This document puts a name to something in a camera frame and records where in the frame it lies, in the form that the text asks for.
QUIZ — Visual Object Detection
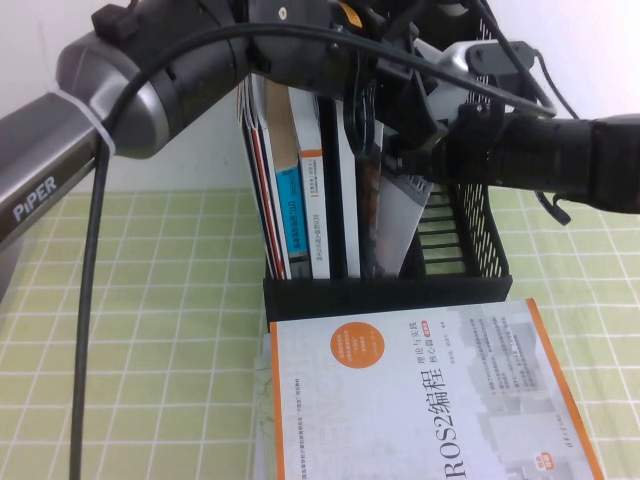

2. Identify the white cable tie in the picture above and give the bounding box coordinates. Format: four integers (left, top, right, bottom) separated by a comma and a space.
49, 89, 119, 156

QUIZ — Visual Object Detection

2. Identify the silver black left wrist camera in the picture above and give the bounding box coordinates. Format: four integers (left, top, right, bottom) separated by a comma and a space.
439, 38, 534, 76

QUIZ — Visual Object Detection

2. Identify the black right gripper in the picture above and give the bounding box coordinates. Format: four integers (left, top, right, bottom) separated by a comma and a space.
382, 102, 506, 189

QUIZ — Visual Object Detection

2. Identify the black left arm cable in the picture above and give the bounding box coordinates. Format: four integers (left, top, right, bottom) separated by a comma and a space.
67, 22, 556, 480

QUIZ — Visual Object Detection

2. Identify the thin white magazine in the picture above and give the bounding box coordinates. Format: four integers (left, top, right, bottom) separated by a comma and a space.
257, 74, 294, 281

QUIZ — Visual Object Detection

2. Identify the tall thin white book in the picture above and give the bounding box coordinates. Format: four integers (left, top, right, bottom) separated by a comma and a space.
333, 97, 362, 279

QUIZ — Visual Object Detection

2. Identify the white orange ROS2 book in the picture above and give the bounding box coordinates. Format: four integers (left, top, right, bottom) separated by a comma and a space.
268, 298, 604, 480

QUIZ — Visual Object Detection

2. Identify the green checkered tablecloth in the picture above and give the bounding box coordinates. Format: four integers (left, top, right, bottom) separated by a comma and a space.
0, 174, 640, 480

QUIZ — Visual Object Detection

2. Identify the blue spine book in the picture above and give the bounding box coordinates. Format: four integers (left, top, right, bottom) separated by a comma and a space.
264, 79, 309, 279

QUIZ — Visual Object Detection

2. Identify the white grey robot brochure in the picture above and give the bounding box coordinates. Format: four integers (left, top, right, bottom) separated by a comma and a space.
374, 167, 434, 277

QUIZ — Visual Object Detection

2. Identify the white book orange band spine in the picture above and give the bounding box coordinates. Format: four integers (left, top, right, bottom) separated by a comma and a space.
289, 92, 332, 280

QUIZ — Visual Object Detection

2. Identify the thin magazine orange black spine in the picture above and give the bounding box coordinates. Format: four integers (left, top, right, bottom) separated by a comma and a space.
239, 74, 281, 281

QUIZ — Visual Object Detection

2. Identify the black plastic book holder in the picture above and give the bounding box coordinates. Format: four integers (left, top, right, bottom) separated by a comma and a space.
238, 0, 514, 324

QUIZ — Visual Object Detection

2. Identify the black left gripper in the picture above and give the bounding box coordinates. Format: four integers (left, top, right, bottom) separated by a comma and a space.
372, 0, 466, 147

